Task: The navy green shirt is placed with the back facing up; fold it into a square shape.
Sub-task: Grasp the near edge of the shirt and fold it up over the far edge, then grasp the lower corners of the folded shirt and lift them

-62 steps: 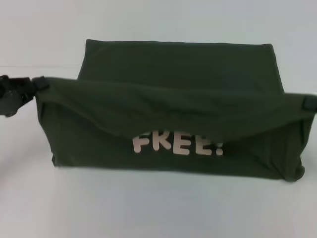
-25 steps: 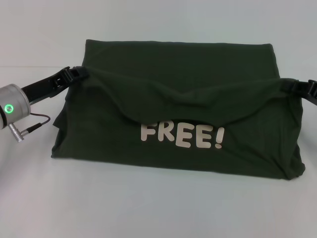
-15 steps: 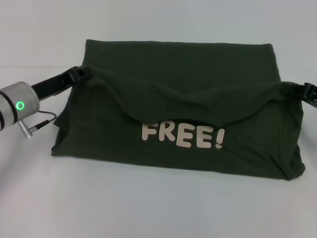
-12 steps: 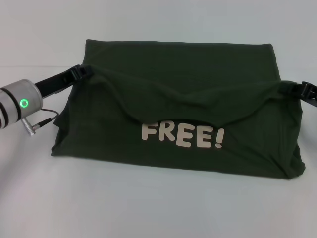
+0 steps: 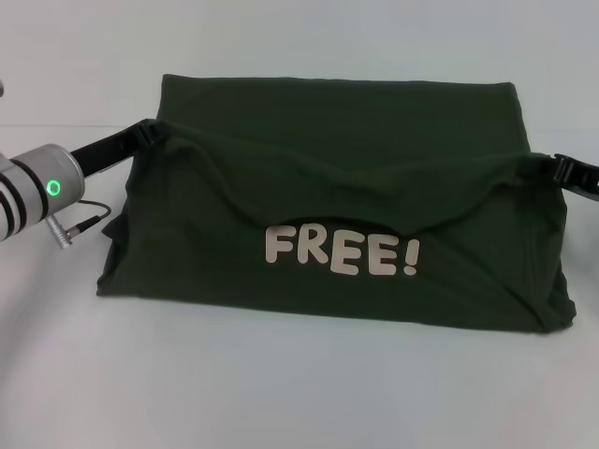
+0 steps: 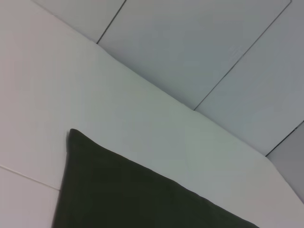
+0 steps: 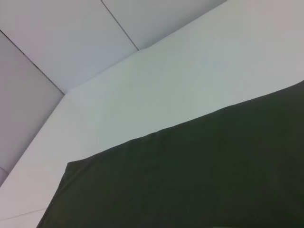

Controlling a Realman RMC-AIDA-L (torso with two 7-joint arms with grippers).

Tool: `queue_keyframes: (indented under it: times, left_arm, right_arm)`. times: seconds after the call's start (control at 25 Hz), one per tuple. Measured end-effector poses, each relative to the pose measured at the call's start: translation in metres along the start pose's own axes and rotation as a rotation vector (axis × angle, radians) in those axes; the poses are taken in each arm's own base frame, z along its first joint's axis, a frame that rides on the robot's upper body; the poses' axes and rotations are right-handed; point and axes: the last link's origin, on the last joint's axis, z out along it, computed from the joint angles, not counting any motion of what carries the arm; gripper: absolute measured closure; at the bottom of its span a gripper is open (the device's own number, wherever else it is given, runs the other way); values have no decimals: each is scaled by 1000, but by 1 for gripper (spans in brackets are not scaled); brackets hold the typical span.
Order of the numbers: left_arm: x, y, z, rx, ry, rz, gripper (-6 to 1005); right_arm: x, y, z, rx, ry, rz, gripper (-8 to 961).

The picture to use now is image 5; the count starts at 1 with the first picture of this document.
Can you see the dark green t-shirt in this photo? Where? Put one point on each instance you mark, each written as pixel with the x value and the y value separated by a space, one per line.
pixel 327 187

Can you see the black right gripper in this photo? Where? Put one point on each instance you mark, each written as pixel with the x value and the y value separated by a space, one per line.
pixel 585 182

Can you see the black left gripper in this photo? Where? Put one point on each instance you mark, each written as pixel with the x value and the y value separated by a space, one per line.
pixel 107 149

